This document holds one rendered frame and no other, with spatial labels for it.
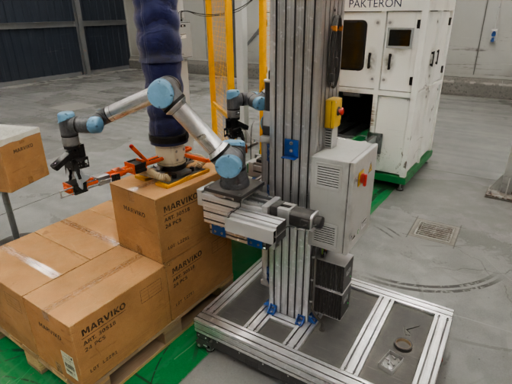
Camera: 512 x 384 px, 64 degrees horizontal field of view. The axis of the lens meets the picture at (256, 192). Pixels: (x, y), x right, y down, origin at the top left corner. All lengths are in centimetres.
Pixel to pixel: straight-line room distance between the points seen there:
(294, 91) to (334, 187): 47
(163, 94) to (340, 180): 85
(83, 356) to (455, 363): 199
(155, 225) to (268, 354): 90
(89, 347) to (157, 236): 63
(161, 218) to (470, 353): 194
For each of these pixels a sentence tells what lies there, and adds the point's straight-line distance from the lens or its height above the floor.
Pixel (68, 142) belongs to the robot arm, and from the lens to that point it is 208.
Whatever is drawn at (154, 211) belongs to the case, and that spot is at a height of 87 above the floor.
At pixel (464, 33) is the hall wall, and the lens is 1097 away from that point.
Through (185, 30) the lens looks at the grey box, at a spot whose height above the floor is 169.
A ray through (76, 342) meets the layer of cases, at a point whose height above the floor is 44.
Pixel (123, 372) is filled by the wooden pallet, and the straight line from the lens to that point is 258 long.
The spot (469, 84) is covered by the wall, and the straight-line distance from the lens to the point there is 1089.
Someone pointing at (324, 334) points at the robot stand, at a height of 21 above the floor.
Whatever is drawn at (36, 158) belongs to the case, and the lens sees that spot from 370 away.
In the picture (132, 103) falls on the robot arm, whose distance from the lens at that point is 204.
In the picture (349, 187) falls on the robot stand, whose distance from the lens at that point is 188.
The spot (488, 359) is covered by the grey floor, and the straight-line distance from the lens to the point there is 288.
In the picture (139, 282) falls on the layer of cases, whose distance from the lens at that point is 230.
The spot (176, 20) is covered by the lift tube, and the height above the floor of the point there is 180.
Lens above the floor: 184
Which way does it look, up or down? 24 degrees down
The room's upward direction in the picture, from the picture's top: 1 degrees counter-clockwise
